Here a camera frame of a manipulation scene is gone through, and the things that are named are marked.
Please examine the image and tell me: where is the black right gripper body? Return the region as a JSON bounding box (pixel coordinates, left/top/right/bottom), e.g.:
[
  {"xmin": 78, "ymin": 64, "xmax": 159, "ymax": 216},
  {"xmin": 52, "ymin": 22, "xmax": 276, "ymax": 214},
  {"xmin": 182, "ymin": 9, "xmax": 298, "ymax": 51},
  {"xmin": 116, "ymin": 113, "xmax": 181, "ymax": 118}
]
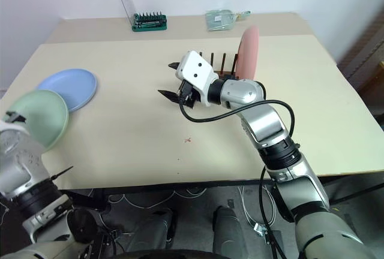
[{"xmin": 176, "ymin": 80, "xmax": 202, "ymax": 110}]

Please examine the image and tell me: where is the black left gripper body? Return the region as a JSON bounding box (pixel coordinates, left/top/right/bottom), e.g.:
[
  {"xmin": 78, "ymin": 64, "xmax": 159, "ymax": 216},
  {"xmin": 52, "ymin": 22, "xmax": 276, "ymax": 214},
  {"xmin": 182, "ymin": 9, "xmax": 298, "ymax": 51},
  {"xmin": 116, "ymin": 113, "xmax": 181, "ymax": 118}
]
[{"xmin": 5, "ymin": 110, "xmax": 28, "ymax": 124}]

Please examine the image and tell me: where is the green plate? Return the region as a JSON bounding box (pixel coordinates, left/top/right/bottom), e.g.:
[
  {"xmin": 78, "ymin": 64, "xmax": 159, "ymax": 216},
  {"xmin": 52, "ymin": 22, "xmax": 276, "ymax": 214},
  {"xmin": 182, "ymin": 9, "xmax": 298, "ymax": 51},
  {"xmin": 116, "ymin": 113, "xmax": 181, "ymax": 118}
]
[{"xmin": 8, "ymin": 89, "xmax": 70, "ymax": 153}]

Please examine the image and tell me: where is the wooden dish rack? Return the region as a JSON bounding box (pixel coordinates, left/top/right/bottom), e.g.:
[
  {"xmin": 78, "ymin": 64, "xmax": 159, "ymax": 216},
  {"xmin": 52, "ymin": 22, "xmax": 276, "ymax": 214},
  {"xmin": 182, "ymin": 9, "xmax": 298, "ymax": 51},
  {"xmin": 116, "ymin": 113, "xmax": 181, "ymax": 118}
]
[{"xmin": 197, "ymin": 51, "xmax": 241, "ymax": 82}]

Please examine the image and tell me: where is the green screwdriver bit set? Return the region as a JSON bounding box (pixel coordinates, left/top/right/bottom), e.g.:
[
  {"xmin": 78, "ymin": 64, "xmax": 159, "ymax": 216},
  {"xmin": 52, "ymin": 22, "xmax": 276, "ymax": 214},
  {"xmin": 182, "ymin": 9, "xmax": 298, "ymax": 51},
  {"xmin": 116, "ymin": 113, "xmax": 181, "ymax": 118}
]
[{"xmin": 131, "ymin": 12, "xmax": 169, "ymax": 32}]

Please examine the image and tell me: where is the clear plastic bag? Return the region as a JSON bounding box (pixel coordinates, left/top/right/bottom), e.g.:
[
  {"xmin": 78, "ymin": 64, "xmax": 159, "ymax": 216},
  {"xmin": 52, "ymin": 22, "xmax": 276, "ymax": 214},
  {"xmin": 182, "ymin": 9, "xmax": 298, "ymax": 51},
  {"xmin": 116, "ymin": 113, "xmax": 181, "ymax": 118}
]
[{"xmin": 205, "ymin": 8, "xmax": 252, "ymax": 32}]

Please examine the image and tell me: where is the blue plate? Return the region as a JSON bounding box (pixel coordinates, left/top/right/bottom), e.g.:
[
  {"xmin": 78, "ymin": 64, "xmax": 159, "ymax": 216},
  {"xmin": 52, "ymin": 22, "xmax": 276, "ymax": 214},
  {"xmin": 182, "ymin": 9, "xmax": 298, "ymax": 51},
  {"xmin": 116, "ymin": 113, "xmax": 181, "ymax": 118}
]
[{"xmin": 35, "ymin": 67, "xmax": 98, "ymax": 113}]

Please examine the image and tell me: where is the pink plate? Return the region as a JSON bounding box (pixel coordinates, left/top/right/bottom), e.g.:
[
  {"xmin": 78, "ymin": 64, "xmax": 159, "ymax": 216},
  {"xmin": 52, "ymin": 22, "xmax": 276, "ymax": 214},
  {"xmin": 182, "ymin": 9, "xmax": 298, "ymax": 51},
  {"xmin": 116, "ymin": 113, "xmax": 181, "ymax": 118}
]
[{"xmin": 235, "ymin": 25, "xmax": 262, "ymax": 82}]

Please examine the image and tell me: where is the clear plastic case lid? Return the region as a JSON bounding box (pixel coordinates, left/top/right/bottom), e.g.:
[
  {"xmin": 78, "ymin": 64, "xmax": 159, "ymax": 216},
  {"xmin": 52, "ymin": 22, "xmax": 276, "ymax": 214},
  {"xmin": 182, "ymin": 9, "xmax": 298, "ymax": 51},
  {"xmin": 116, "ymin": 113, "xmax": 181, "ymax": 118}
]
[{"xmin": 117, "ymin": 0, "xmax": 136, "ymax": 28}]

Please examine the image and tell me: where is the dark rounded shape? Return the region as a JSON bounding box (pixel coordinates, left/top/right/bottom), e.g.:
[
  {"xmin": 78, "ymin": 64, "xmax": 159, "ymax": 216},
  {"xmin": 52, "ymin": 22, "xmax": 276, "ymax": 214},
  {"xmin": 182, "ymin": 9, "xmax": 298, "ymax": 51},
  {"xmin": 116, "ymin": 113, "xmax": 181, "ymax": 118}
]
[
  {"xmin": 127, "ymin": 207, "xmax": 178, "ymax": 259},
  {"xmin": 212, "ymin": 204, "xmax": 251, "ymax": 259}
]

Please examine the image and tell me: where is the brown wooden furniture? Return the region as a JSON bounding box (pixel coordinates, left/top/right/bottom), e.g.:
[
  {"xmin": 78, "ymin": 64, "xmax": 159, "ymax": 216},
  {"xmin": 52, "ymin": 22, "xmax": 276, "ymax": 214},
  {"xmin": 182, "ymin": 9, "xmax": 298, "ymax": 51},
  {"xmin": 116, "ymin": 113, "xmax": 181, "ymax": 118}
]
[{"xmin": 338, "ymin": 11, "xmax": 384, "ymax": 128}]

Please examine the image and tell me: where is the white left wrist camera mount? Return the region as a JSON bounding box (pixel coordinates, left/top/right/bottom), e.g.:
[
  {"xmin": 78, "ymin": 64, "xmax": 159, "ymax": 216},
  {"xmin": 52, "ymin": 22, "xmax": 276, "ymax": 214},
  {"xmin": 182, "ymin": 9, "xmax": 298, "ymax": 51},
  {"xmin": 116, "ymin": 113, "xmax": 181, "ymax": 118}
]
[{"xmin": 0, "ymin": 120, "xmax": 29, "ymax": 136}]

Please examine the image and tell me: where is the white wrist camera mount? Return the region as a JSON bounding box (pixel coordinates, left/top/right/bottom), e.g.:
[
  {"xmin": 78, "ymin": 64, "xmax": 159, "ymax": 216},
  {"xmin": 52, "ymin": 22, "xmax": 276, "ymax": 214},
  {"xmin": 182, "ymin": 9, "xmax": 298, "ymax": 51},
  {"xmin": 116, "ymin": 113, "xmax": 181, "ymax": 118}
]
[
  {"xmin": 175, "ymin": 50, "xmax": 220, "ymax": 107},
  {"xmin": 0, "ymin": 120, "xmax": 29, "ymax": 136}
]

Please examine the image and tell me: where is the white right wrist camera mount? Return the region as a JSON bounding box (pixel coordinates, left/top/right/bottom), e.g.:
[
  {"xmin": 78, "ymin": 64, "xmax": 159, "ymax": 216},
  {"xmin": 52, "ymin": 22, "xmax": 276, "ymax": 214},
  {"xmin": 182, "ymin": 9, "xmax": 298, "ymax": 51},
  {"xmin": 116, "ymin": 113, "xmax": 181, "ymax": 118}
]
[{"xmin": 175, "ymin": 50, "xmax": 220, "ymax": 107}]

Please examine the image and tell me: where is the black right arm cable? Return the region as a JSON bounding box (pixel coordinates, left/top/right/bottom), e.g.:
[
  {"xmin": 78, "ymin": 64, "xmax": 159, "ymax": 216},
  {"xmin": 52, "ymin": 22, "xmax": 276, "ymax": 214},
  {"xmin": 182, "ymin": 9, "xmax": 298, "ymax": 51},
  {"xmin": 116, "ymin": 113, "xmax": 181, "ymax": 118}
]
[{"xmin": 178, "ymin": 89, "xmax": 296, "ymax": 259}]

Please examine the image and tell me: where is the black cable tie tail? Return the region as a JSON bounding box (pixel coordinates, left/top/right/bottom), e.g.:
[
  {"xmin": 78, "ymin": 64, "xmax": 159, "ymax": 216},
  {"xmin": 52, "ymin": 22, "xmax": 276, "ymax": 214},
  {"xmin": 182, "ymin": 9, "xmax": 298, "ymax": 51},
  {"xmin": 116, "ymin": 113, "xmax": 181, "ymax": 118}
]
[{"xmin": 49, "ymin": 165, "xmax": 74, "ymax": 180}]

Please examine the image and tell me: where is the white floor cable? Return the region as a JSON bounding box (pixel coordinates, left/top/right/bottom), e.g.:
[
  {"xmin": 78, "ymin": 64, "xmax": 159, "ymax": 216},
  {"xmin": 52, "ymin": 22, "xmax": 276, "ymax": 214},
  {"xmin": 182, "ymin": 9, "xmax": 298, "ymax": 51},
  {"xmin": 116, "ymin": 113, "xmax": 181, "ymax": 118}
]
[{"xmin": 238, "ymin": 185, "xmax": 278, "ymax": 230}]

